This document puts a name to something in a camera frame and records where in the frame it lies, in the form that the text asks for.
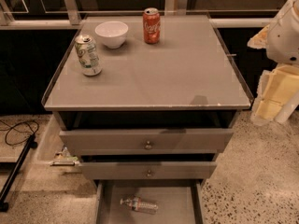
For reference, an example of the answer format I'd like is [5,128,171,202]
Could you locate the metal railing frame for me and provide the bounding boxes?
[1,0,287,30]

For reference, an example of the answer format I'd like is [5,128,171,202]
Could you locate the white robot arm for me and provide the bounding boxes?
[248,0,299,126]

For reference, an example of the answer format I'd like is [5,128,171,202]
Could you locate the grey drawer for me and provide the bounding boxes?
[60,129,233,156]
[79,161,217,180]
[93,180,206,224]

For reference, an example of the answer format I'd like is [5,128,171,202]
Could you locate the black stand leg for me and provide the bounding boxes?
[0,134,37,212]

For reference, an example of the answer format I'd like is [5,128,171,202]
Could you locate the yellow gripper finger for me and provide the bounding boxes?
[247,25,269,49]
[250,63,299,126]

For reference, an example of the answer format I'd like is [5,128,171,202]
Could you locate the white pipe post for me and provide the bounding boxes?
[275,91,299,123]

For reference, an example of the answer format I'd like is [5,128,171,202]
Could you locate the clear plastic water bottle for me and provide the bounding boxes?
[120,196,158,215]

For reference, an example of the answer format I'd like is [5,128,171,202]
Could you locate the clear plastic floor bin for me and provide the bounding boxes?
[35,116,78,166]

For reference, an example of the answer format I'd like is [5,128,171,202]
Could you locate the grey bottom drawer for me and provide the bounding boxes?
[93,180,206,224]

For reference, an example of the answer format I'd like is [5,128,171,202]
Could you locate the black cable on floor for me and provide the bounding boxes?
[0,119,40,147]

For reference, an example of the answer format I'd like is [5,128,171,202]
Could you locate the grey middle drawer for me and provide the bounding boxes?
[79,161,217,180]

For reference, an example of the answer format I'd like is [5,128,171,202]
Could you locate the grey top drawer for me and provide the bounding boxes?
[60,129,233,156]

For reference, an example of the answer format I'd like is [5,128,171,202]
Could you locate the white ceramic bowl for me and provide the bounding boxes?
[95,21,129,49]

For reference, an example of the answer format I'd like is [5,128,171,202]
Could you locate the white green soda can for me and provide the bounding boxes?
[75,34,102,77]

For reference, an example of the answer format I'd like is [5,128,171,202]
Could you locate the red soda can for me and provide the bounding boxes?
[143,7,160,44]

